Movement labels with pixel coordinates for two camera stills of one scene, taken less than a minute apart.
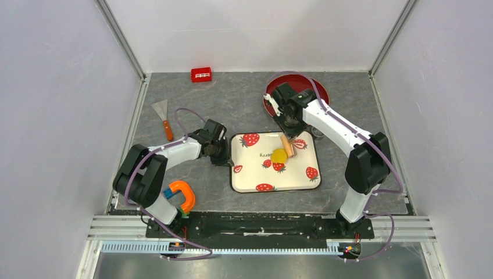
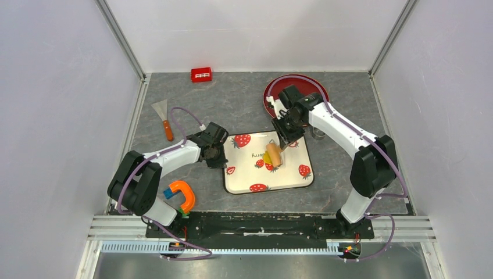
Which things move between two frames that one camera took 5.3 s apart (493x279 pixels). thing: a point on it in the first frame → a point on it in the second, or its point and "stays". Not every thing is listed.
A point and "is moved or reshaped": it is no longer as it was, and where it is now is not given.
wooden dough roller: (288, 146) → (274, 154)
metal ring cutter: (317, 133) stays
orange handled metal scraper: (162, 108) stays
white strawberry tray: (254, 171) is moved or reshaped
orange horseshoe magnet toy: (189, 195) stays
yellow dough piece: (279, 156) → (266, 158)
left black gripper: (225, 160) stays
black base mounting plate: (260, 229) stays
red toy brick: (202, 74) stays
